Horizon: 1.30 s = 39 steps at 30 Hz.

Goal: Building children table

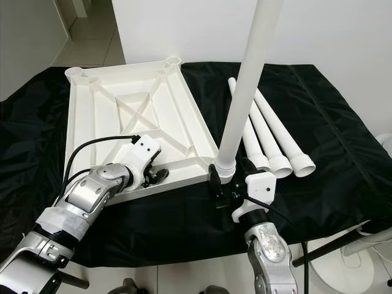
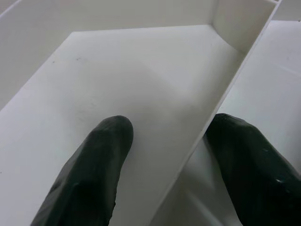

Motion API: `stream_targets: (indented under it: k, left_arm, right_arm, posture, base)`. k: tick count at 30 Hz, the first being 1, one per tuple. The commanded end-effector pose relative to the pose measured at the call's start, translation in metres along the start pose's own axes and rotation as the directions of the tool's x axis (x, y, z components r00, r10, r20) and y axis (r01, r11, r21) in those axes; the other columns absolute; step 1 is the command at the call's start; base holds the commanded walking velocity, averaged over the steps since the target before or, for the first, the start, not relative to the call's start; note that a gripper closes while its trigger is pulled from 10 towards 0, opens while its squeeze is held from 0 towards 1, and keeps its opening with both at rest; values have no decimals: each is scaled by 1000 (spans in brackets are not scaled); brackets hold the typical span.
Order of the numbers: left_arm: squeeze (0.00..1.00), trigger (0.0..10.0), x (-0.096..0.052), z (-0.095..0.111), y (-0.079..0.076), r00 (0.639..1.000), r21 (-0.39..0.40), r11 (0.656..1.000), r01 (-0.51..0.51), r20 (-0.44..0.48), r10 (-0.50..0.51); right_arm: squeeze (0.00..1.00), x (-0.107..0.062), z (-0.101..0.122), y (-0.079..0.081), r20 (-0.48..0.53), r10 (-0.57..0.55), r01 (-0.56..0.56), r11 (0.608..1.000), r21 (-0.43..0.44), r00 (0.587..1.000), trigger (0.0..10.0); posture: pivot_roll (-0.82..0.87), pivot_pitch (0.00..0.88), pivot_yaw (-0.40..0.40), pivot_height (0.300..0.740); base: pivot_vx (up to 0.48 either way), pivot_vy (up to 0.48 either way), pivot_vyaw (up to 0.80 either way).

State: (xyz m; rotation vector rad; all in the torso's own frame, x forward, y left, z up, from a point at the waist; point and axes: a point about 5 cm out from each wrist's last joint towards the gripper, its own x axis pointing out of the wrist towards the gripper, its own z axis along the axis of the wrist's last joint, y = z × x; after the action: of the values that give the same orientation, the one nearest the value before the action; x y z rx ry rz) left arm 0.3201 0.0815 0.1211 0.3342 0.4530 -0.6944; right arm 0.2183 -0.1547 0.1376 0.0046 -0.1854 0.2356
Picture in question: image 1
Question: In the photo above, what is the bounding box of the grey robot right foot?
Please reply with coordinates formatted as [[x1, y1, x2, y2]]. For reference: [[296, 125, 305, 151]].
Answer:
[[199, 285, 227, 294]]

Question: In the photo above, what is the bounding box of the white plastic ribbed table top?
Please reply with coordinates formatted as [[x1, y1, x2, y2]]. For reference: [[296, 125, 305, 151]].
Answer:
[[64, 56, 224, 206]]

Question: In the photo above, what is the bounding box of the white tapered plastic table leg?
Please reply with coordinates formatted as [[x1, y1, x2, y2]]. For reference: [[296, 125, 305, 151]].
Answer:
[[213, 0, 284, 178], [245, 104, 293, 179], [256, 86, 317, 179], [227, 77, 271, 173]]

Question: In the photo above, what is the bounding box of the grey robot foot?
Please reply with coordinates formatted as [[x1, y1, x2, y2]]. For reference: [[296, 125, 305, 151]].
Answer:
[[107, 279, 135, 294], [199, 285, 227, 294]]

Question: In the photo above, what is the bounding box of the grey robot left foot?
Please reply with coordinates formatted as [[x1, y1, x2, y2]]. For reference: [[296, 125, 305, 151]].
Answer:
[[107, 279, 135, 294]]

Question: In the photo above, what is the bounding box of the black table cloth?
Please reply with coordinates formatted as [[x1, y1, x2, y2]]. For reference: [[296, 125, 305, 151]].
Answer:
[[0, 61, 392, 270]]

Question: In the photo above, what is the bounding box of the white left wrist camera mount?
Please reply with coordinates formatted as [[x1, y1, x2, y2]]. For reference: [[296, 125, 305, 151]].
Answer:
[[127, 135, 163, 179]]

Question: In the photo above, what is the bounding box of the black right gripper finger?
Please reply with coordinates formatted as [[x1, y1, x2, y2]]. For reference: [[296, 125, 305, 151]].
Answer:
[[208, 163, 225, 198], [235, 157, 253, 184]]

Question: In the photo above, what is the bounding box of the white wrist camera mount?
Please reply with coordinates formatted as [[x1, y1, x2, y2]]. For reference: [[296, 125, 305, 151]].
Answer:
[[232, 170, 277, 222], [127, 135, 163, 179]]

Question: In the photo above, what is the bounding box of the black metal frame bar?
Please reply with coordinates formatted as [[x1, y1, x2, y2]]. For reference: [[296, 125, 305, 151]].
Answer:
[[293, 224, 374, 267]]

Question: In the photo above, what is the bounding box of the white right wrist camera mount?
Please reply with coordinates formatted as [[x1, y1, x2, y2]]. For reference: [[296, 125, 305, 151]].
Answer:
[[232, 170, 277, 222]]

